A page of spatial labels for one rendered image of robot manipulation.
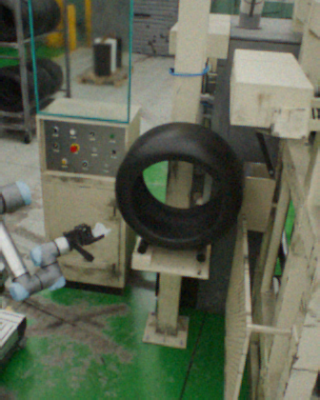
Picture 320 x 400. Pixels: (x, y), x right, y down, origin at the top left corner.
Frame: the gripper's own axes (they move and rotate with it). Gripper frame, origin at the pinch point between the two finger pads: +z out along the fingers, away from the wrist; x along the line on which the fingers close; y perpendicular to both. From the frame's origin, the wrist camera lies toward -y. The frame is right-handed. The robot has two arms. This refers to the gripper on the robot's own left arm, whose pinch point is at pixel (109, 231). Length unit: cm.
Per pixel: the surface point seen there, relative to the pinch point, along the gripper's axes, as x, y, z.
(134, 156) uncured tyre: -12.1, 31.0, 16.3
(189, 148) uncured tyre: -29, 30, 34
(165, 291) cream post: 38, -61, 36
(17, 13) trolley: 321, 155, 80
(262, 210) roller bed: -16, -15, 75
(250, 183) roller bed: -16, 1, 71
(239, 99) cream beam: -67, 48, 33
